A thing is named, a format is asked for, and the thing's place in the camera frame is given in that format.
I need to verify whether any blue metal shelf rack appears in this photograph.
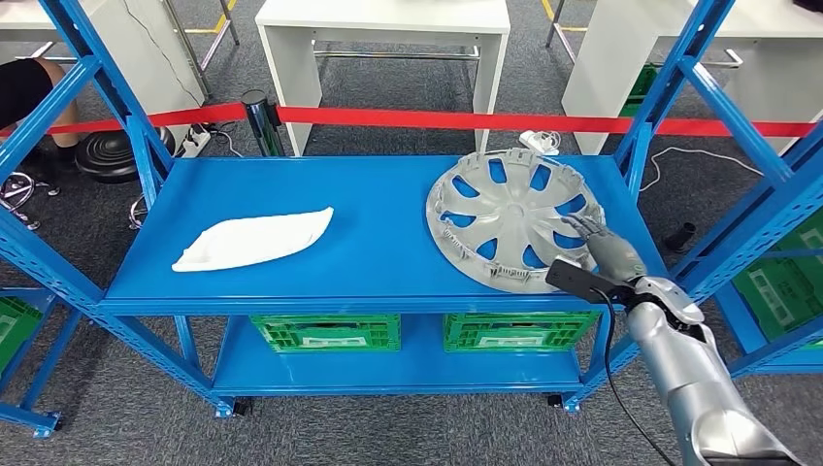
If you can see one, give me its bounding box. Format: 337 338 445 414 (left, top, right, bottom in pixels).
0 287 84 440
0 0 823 416
713 247 823 378

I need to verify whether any white curved plastic part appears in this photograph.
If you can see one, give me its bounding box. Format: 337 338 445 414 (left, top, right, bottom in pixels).
171 206 336 274

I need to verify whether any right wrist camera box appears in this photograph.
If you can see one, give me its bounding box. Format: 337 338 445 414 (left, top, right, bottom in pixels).
544 258 638 309

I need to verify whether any yellow floor tape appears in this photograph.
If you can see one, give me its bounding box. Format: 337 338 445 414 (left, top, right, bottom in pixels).
184 0 241 35
542 0 589 32

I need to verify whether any silver wheel hubcap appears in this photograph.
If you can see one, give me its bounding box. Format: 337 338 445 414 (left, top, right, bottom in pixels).
425 148 607 295

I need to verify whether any black stanchion post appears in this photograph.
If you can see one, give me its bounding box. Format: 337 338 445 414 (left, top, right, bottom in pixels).
241 89 286 158

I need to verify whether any black round stool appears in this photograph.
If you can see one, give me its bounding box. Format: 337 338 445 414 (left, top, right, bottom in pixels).
75 126 177 185

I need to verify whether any person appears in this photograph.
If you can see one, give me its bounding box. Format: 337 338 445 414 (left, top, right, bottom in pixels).
0 56 83 184

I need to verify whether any white power strip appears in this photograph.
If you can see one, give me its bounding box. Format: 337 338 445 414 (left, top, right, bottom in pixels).
175 123 214 159

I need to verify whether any metal table frame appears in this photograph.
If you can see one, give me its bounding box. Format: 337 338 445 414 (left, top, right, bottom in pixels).
163 0 241 98

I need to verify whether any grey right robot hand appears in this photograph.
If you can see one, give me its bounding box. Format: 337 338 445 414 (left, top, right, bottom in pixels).
560 213 648 284

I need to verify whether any red barrier tape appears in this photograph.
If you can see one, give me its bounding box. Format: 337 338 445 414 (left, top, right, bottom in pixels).
0 102 818 140

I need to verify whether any black cylinder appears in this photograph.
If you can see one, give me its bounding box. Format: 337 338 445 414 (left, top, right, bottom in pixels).
662 221 698 254

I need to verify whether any white floor cable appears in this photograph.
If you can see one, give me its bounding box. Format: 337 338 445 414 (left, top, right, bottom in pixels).
638 146 767 193

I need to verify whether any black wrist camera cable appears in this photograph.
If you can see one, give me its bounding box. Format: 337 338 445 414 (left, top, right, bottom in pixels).
590 287 677 466

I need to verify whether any chrome stool base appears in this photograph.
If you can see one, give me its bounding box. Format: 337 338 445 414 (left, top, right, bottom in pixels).
128 192 150 231
0 172 62 231

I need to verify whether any white power adapter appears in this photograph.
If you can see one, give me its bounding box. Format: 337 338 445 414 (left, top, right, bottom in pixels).
517 129 562 157

